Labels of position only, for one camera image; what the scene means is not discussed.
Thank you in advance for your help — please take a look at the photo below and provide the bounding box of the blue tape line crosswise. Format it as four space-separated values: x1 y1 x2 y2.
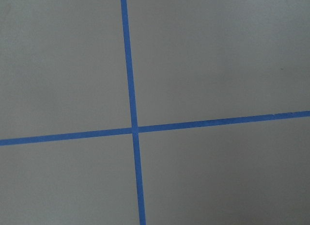
0 111 310 146

